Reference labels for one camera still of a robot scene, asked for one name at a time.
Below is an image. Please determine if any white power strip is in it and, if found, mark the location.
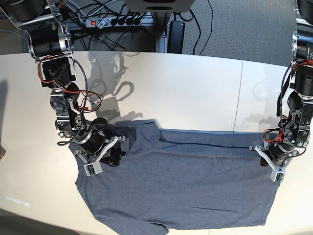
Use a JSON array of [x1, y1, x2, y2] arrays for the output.
[[85, 16, 142, 29]]

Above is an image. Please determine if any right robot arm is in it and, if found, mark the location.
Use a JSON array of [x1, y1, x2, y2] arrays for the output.
[[0, 0, 125, 169]]

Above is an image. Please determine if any small white table label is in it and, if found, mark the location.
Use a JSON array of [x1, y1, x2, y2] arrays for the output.
[[5, 195, 30, 208]]

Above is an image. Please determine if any black power adapter brick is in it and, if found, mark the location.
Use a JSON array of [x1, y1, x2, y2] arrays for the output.
[[167, 21, 185, 54]]

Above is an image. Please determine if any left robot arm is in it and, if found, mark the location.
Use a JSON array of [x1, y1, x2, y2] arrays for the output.
[[260, 28, 313, 167]]

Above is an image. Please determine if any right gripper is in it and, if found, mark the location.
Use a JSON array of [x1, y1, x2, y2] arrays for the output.
[[74, 127, 127, 167]]

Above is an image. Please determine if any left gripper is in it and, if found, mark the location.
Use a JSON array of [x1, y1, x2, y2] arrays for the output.
[[260, 143, 297, 167]]

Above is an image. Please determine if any grey base camera mount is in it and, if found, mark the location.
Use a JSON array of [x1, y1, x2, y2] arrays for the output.
[[124, 0, 195, 12]]

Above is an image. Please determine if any black cable on carpet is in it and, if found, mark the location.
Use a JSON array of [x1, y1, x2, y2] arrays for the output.
[[176, 0, 213, 56]]

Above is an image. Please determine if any brown object at table edge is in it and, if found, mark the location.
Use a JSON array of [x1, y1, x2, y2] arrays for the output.
[[0, 145, 6, 160]]

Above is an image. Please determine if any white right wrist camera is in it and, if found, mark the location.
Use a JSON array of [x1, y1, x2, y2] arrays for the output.
[[74, 136, 127, 176]]

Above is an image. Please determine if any blue-grey T-shirt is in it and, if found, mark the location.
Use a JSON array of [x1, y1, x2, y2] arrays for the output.
[[76, 122, 280, 235]]

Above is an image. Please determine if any aluminium table frame leg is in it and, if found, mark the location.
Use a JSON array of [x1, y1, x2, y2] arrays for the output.
[[153, 11, 169, 53]]

